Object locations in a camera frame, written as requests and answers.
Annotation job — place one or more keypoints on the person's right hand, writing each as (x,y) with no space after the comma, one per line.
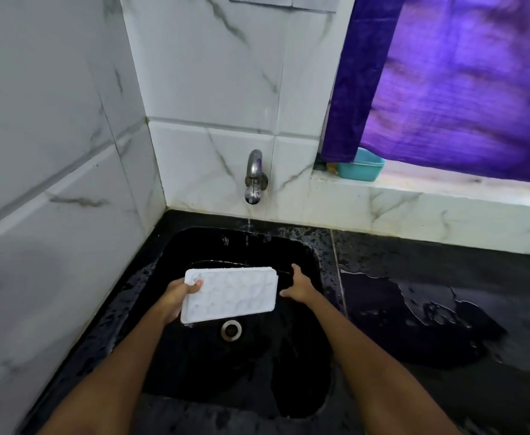
(301,288)

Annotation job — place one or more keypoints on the white ice cube tray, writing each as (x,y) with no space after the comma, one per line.
(229,293)

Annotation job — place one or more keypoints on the person's left hand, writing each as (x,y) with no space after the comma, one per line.
(173,300)

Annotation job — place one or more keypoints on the black sink basin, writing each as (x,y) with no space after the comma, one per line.
(238,321)

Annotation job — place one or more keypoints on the person's right forearm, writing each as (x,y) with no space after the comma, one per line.
(376,369)

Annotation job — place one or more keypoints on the metal sink drain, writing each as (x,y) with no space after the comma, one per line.
(231,330)

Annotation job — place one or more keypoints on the purple curtain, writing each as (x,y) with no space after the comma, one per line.
(450,81)

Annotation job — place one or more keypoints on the teal plastic tub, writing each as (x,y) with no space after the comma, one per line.
(361,166)

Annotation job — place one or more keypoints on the person's right thumb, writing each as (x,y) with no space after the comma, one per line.
(288,292)

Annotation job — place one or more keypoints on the person's left thumb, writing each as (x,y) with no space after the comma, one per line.
(192,286)

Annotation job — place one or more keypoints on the person's left forearm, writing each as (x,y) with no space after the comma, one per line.
(106,376)

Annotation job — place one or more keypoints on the metal wall tap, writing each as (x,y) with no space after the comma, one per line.
(255,177)

